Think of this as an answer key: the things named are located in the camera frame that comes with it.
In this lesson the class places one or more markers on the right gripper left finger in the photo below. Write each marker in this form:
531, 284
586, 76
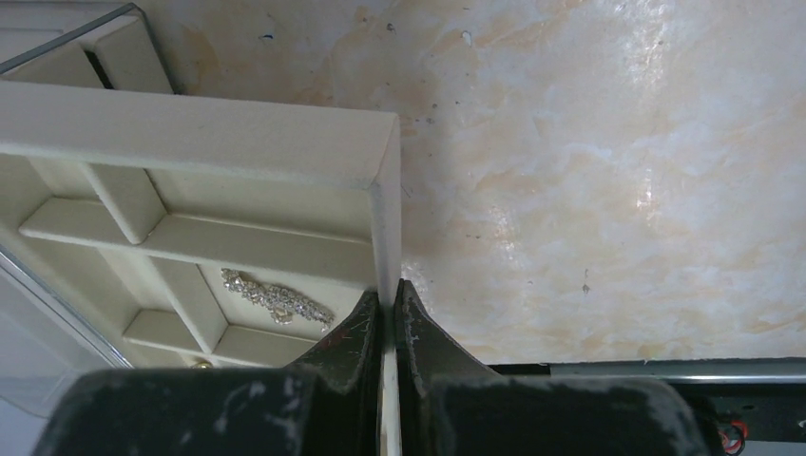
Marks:
323, 403

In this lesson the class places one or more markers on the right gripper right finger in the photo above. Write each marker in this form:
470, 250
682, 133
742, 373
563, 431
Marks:
452, 404

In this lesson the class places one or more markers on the small silver earring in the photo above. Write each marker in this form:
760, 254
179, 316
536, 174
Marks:
282, 303

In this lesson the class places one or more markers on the beige compartment tray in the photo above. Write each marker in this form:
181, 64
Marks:
129, 205

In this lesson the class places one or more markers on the beige slotted ring tray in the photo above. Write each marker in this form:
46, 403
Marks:
117, 55

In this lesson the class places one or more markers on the small gold stud earring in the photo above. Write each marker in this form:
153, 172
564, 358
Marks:
201, 364

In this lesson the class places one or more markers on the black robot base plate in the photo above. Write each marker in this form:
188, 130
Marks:
773, 413

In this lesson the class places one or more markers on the aluminium frame rail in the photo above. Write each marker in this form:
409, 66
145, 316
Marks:
709, 371

